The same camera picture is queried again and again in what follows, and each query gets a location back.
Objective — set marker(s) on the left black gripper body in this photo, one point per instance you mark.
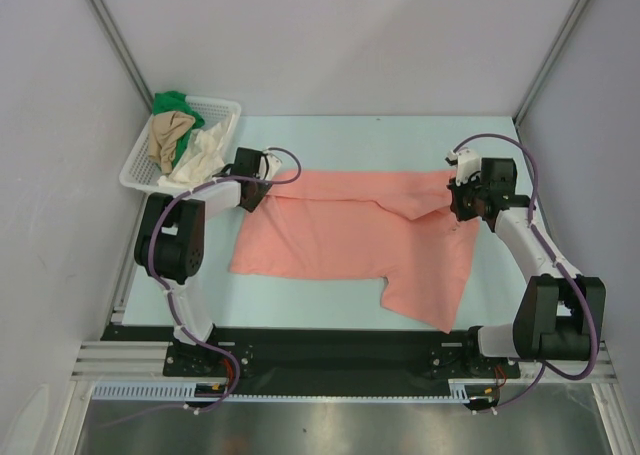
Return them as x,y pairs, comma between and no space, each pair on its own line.
260,190

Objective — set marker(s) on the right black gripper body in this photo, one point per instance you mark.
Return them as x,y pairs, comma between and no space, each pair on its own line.
460,202

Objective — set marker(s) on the pink t shirt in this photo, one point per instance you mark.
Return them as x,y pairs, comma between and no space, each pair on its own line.
395,226

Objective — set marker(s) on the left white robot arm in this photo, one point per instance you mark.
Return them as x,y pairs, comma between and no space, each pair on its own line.
170,243

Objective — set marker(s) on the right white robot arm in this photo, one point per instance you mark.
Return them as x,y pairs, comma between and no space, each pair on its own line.
559,320

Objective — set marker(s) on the cream white t shirt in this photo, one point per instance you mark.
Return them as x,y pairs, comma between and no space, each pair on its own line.
203,157

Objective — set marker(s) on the beige t shirt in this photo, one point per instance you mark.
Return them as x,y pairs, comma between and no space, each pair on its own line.
165,131

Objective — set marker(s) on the green t shirt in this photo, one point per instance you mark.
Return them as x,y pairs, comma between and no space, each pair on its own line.
176,101

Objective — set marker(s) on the white plastic basket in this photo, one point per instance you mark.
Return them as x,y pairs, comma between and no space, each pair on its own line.
140,173

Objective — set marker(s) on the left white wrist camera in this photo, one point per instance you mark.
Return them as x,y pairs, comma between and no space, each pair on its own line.
270,165

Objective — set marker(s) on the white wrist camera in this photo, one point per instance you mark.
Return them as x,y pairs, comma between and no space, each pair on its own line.
270,165
467,163

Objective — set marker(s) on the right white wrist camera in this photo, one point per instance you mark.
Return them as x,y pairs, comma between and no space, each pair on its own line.
467,163

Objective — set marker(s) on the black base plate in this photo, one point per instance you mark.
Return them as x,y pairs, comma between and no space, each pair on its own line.
337,363

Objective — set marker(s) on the right aluminium corner post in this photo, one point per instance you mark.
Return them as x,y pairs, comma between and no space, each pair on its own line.
559,44

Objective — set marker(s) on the aluminium corner post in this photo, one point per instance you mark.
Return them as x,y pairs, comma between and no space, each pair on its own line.
116,40
559,44

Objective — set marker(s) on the left aluminium corner post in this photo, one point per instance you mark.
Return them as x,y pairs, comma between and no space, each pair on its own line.
116,40

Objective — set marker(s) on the white slotted cable duct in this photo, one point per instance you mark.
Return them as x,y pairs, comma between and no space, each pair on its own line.
193,392

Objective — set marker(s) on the aluminium frame rail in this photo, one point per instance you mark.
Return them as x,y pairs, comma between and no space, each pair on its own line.
145,361

